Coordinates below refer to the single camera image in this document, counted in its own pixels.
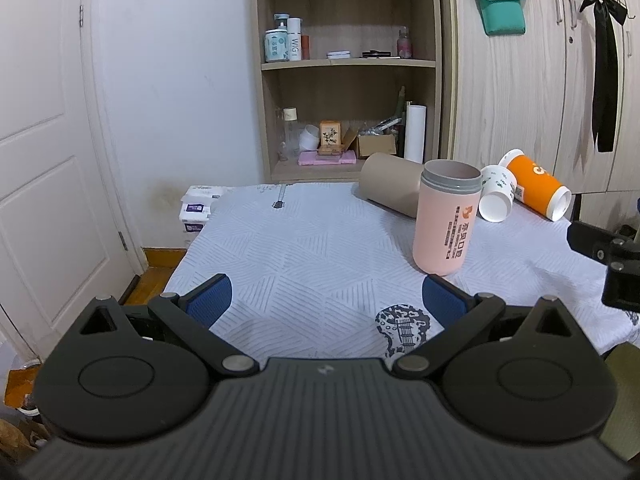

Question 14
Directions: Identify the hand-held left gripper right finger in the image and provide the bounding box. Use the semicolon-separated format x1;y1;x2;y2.
392;275;583;380

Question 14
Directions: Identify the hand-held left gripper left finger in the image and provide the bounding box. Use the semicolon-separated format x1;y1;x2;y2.
75;272;261;377

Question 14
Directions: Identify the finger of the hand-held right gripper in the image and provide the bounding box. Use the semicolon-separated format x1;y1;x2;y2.
567;220;640;311

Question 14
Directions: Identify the pink cup with grey rim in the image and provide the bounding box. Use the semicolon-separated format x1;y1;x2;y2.
412;158;482;277

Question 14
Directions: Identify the orange paper cup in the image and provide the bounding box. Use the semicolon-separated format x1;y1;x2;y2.
498;148;572;222

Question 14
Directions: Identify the white printed paper cup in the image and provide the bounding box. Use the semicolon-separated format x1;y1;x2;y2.
478;164;517;222

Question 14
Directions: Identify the white tissue pack bundle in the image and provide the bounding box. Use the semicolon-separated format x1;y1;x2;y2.
178;185;236;249

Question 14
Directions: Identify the white patterned blanket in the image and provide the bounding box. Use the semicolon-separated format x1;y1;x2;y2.
162;180;640;361

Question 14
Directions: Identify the brown cardboard tube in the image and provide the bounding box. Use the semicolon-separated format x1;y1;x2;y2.
359;152;426;218

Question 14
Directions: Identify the wooden wardrobe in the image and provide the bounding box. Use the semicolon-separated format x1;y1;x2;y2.
440;0;640;196

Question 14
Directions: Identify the olive green cloth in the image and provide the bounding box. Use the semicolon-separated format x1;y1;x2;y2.
602;342;640;461

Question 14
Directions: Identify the open cardboard box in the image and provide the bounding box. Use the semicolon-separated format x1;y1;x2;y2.
342;127;398;159

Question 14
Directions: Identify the white paper roll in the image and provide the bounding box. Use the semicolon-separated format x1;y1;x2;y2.
404;104;427;163

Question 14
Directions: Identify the black ribbon bow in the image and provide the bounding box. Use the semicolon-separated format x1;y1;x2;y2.
580;0;628;153

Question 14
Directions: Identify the pink flat box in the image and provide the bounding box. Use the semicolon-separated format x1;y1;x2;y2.
298;150;359;166

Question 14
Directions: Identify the clear bottle with cream cap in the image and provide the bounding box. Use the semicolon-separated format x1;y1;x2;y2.
279;107;301;162

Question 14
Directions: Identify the floral wooden box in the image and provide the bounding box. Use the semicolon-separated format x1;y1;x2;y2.
317;121;346;157

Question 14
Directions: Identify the orange cardboard box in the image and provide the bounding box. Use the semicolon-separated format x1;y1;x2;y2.
4;367;43;409

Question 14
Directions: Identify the white door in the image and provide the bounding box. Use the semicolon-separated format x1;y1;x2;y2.
0;0;146;363

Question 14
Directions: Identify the brown paper bag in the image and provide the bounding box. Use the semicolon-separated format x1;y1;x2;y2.
0;417;46;461

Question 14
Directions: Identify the wooden bookshelf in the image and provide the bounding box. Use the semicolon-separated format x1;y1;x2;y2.
250;0;453;183

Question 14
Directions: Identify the teal and white jar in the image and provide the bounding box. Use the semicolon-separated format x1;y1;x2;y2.
264;28;291;63

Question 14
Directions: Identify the white tall bottle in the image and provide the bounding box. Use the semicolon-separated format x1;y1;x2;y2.
287;17;303;61

